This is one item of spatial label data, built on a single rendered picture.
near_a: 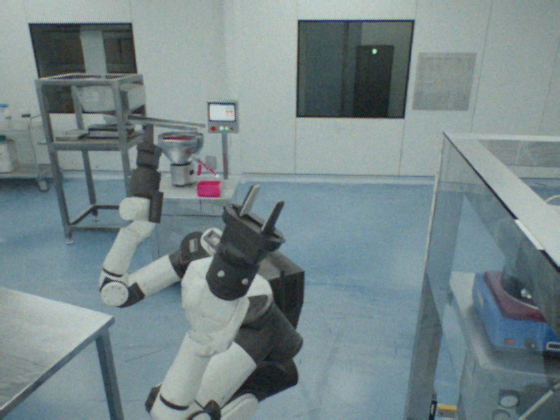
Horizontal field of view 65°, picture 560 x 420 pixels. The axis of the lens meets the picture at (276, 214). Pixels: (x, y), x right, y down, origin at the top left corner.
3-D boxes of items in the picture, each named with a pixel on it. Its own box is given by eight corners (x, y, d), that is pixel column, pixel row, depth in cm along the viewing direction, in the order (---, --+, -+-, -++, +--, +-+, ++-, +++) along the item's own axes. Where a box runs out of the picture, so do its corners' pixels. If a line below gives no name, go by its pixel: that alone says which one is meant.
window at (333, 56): (296, 117, 567) (297, 19, 524) (296, 117, 569) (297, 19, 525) (404, 118, 560) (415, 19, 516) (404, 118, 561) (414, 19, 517)
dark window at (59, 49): (45, 113, 585) (27, 22, 543) (45, 113, 586) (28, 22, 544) (142, 114, 578) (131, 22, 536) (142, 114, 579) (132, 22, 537)
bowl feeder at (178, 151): (153, 190, 329) (148, 140, 315) (167, 175, 362) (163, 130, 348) (218, 191, 326) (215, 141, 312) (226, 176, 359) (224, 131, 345)
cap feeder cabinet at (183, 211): (154, 288, 343) (143, 197, 314) (174, 255, 395) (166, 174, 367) (234, 291, 339) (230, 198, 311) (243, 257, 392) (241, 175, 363)
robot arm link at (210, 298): (195, 271, 79) (176, 316, 84) (249, 294, 80) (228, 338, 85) (210, 242, 90) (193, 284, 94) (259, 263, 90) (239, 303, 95)
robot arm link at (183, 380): (167, 335, 88) (130, 420, 89) (200, 364, 82) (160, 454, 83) (202, 333, 97) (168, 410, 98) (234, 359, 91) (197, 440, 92)
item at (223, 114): (210, 182, 347) (205, 100, 323) (212, 178, 356) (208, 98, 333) (239, 182, 345) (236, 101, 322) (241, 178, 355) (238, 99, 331)
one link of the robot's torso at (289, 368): (280, 370, 155) (280, 328, 148) (300, 394, 145) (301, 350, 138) (206, 401, 142) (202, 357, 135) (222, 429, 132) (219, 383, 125)
